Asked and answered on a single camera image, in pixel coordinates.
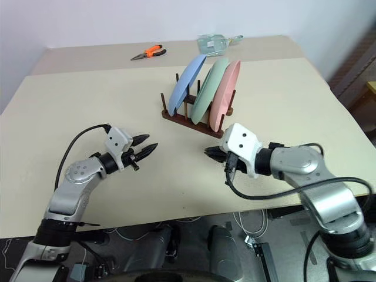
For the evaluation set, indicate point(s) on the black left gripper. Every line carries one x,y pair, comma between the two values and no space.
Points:
129,157

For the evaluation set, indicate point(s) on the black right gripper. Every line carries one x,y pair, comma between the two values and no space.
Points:
241,166

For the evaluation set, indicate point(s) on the pink plate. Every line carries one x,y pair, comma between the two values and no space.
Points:
226,94

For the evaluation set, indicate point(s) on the pale green plate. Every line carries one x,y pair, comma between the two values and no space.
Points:
210,91

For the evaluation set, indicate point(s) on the blue plate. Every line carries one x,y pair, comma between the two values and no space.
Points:
186,82

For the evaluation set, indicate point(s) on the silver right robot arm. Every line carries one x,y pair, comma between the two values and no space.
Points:
320,188

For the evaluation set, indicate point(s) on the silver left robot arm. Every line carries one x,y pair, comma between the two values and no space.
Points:
67,194

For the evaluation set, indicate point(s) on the wooden dish rack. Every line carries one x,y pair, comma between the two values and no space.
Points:
202,129

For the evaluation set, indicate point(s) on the dark rounded shape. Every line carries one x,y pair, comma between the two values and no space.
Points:
226,252

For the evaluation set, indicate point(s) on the pale green bagged item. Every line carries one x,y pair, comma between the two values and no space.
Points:
214,44

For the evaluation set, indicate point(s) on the yellow object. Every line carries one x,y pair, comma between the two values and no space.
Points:
372,87

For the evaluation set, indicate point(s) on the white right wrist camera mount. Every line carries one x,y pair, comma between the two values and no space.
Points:
239,141

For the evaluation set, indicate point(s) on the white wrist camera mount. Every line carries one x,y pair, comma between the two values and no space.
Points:
239,141
117,139

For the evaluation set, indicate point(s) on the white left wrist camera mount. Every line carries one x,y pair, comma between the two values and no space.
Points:
117,139

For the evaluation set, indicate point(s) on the black table frame bar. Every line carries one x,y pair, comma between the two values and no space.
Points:
286,212

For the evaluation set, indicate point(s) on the black metal bracket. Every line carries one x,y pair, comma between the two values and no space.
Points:
265,264

